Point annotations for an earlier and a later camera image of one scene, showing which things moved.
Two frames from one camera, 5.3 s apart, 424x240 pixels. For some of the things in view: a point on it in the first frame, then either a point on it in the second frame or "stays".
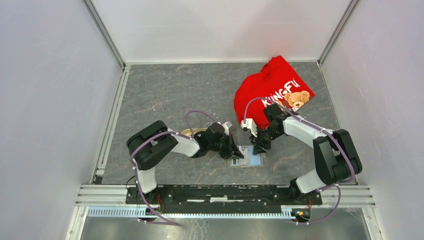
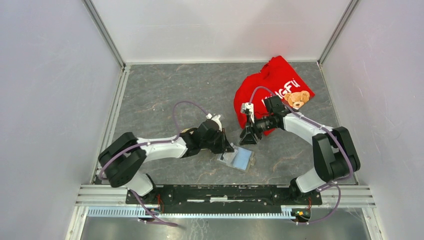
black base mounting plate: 228,197 stays
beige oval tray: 187,132 stays
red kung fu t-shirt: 277,84 stays
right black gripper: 258,142 → 248,137
